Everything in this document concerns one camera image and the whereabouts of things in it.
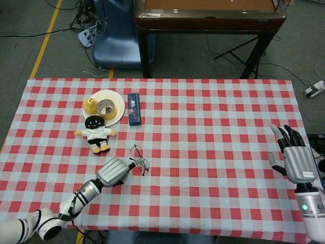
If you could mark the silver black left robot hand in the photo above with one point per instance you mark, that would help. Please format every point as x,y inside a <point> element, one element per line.
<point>113,172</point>

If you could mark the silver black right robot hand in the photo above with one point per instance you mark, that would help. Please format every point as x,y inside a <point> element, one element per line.
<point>300,162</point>

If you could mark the thin wire eyeglasses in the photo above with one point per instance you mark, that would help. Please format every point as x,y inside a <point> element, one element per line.
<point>131,151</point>

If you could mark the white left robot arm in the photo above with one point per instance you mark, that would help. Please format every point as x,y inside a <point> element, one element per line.
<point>86,193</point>

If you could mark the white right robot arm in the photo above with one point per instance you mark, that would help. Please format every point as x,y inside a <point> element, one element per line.
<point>312,218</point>

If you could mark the black electronic device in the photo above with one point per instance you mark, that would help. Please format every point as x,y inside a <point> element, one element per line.
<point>317,136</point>

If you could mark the black-headed plush doll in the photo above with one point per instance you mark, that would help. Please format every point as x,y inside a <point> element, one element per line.
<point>95,133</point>

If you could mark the yellow tape roll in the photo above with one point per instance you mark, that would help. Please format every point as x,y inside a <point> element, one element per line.
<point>111,114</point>

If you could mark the dark blue rectangular box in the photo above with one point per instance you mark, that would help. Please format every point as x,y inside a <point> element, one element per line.
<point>134,109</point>

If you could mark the yellow pear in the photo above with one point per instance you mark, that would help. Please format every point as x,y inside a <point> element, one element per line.
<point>90,105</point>

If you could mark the cream round plate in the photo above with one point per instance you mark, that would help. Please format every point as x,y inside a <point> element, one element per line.
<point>115,97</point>

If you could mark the dark blue stool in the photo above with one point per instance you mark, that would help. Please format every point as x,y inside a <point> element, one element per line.
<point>152,239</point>

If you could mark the red white checkered tablecloth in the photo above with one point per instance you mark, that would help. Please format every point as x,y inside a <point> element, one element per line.
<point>203,114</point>

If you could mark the blue plastic chair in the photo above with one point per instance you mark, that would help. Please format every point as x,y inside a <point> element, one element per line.
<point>119,45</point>

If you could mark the white power strip with plugs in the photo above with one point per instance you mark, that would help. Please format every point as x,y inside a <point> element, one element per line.
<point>85,38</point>

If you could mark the dark brown wooden table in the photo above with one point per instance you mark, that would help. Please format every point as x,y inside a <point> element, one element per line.
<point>203,24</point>

